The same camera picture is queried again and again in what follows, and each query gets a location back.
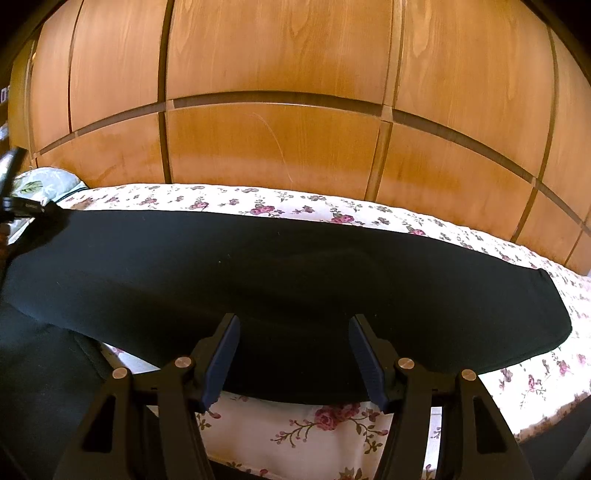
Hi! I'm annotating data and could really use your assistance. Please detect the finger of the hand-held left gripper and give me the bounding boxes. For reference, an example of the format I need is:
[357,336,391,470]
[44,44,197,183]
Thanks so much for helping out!
[0,196,70,225]

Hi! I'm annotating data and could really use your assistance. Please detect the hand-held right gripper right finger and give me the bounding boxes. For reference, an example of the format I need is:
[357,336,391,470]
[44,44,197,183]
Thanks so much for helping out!
[348,315,539,480]

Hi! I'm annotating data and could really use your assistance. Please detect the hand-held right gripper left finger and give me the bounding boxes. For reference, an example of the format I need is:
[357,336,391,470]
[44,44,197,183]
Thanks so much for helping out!
[53,313,242,480]

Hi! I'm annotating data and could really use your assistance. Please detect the black pants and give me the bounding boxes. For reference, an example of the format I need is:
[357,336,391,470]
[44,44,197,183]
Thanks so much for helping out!
[0,209,573,407]

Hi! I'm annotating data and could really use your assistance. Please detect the leaf print pillow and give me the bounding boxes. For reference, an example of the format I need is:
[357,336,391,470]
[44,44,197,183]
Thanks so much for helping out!
[9,167,88,241]

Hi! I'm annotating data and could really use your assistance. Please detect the floral bed sheet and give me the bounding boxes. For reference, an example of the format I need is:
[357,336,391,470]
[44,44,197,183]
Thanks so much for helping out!
[9,183,591,480]

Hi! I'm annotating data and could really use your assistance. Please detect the dark cloth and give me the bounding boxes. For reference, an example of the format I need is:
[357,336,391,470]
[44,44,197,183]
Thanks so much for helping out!
[0,300,155,480]

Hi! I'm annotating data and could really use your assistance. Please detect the wooden wardrobe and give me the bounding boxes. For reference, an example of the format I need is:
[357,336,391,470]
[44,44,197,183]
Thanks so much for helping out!
[7,0,591,273]

